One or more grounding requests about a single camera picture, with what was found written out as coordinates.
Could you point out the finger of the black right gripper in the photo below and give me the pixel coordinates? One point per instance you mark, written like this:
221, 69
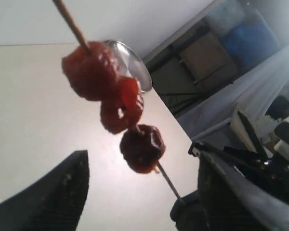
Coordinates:
188, 214

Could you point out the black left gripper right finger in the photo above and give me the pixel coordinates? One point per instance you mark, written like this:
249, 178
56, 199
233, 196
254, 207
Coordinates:
232, 203

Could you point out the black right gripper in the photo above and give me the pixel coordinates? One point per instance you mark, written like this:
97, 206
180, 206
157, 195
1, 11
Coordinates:
269, 173

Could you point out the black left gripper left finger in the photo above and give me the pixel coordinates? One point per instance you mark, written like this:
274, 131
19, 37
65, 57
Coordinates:
53, 203

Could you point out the thin metal skewer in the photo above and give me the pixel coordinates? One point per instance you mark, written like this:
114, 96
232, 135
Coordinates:
62, 9

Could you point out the white cloth sheet background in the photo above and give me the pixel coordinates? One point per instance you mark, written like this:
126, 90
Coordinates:
253, 92

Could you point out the brown cardboard box background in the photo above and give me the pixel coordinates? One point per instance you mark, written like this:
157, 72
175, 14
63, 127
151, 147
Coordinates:
206, 58

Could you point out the blue storage bins background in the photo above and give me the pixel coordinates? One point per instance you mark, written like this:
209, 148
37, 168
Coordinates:
243, 32

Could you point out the silver round metal disc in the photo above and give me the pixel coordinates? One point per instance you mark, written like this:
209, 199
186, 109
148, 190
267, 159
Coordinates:
130, 64

